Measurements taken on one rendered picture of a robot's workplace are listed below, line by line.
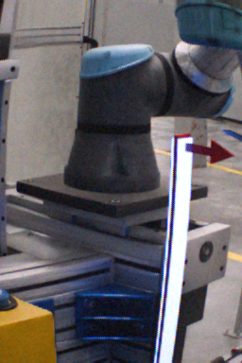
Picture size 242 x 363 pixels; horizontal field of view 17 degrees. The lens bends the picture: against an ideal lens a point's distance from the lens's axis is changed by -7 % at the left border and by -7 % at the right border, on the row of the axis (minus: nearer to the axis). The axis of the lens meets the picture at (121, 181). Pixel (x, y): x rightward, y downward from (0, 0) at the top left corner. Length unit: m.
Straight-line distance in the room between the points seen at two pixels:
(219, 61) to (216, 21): 0.59
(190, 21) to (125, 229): 0.63
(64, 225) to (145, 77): 0.27
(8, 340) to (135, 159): 0.72
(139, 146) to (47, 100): 1.46
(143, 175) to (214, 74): 0.20
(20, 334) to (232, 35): 0.32
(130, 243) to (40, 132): 1.51
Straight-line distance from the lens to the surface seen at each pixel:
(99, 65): 1.27
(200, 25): 0.68
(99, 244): 1.29
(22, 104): 2.64
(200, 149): 0.79
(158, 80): 1.29
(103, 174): 1.27
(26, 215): 1.40
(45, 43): 2.70
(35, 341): 0.63
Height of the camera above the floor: 1.30
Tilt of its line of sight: 11 degrees down
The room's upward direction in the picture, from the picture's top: 2 degrees clockwise
